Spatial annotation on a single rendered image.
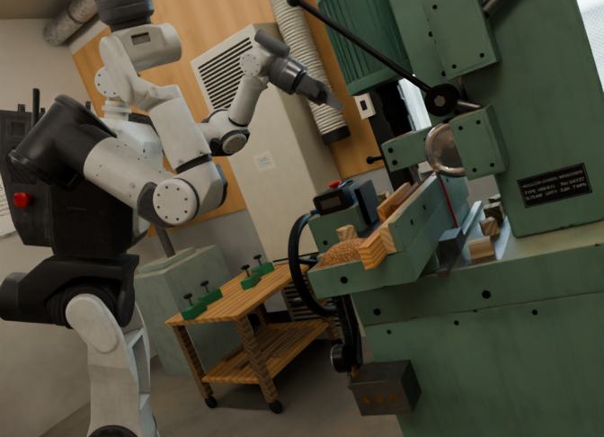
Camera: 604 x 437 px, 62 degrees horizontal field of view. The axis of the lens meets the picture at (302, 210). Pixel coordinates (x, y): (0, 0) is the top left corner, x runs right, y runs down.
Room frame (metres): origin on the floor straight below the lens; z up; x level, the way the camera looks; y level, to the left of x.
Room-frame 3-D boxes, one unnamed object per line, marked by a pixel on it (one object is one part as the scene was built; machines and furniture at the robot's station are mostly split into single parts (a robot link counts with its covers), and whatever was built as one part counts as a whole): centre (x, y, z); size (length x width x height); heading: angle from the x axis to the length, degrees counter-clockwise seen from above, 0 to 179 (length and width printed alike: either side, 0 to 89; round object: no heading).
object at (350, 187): (1.24, -0.09, 0.99); 0.13 x 0.11 x 0.06; 149
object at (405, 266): (1.20, -0.17, 0.87); 0.61 x 0.30 x 0.06; 149
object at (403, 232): (1.12, -0.29, 0.93); 0.60 x 0.02 x 0.06; 149
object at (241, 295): (2.62, 0.45, 0.32); 0.66 x 0.57 x 0.64; 140
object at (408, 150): (1.17, -0.30, 1.03); 0.14 x 0.07 x 0.09; 59
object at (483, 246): (0.99, -0.31, 0.82); 0.04 x 0.03 x 0.03; 65
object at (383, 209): (1.13, -0.21, 0.93); 0.22 x 0.01 x 0.06; 149
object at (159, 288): (3.33, 0.91, 0.79); 0.62 x 0.48 x 1.58; 50
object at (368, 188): (1.22, -0.13, 0.95); 0.09 x 0.07 x 0.09; 149
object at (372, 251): (1.10, -0.23, 0.92); 0.62 x 0.02 x 0.04; 149
